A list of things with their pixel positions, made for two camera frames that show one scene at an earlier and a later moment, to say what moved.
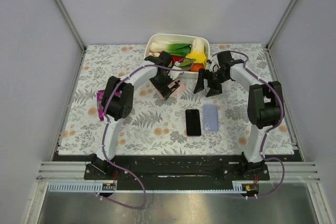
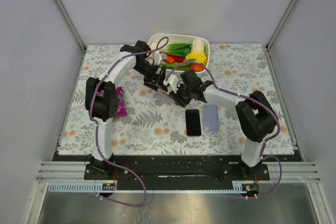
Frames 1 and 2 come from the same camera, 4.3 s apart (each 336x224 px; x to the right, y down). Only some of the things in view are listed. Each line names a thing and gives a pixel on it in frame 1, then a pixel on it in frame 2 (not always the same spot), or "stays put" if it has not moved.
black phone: x=193 y=122 stays put
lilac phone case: x=211 y=118 stays put
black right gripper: x=210 y=82 to x=180 y=96
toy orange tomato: x=195 y=67 stays put
